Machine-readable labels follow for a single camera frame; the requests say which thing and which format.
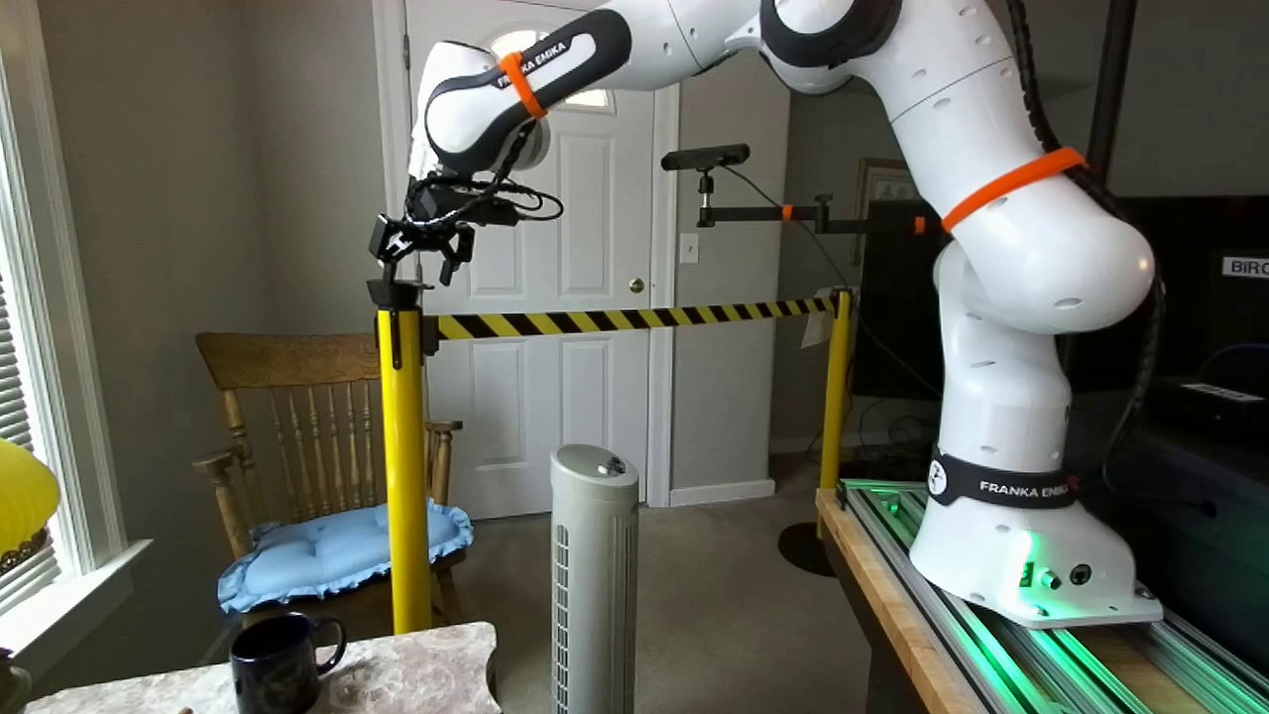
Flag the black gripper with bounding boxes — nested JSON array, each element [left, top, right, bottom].
[[370, 173, 520, 281]]

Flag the tiny black pot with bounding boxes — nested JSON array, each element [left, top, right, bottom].
[[231, 609, 346, 714]]

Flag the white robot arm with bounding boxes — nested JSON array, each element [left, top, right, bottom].
[[374, 0, 1161, 628]]

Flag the yellow black barricade tape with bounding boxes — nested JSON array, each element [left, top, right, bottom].
[[418, 294, 836, 343]]

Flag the white panel door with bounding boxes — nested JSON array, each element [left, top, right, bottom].
[[403, 0, 663, 521]]

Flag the wooden rocking chair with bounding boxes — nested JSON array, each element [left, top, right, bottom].
[[190, 329, 469, 645]]

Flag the white tower fan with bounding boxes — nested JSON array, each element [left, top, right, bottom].
[[551, 443, 637, 714]]

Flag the blue seat cushion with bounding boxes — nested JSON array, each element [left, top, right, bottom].
[[214, 495, 477, 618]]

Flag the marble top side table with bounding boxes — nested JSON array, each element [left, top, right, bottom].
[[22, 621, 498, 714]]

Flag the yellow glass lamp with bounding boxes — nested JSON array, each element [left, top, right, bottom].
[[0, 441, 59, 558]]

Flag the wooden robot mounting table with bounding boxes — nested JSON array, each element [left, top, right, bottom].
[[814, 476, 1269, 714]]

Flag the yellow barricade post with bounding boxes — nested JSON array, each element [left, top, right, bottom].
[[370, 279, 430, 636], [816, 294, 852, 491]]

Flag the black camera on stand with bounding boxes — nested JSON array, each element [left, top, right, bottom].
[[663, 141, 939, 238]]

